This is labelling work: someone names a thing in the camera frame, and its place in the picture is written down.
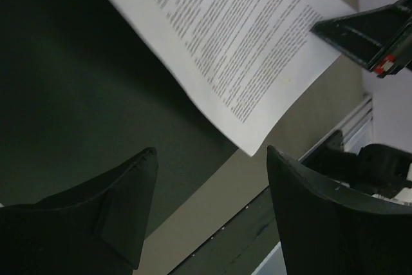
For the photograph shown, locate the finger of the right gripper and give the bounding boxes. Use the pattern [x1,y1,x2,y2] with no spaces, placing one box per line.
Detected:
[311,0,411,79]

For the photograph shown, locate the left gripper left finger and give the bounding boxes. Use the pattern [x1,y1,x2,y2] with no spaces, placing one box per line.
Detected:
[1,147,158,274]

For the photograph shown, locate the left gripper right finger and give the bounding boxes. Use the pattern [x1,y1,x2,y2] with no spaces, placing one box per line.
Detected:
[267,146,411,274]

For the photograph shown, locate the printed white paper sheet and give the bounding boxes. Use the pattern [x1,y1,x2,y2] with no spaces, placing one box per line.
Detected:
[110,0,353,156]

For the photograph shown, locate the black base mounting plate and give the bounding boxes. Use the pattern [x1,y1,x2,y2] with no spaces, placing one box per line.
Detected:
[167,129,345,275]

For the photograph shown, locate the aluminium frame rail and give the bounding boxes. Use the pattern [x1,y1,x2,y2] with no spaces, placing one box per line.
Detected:
[299,94,374,162]

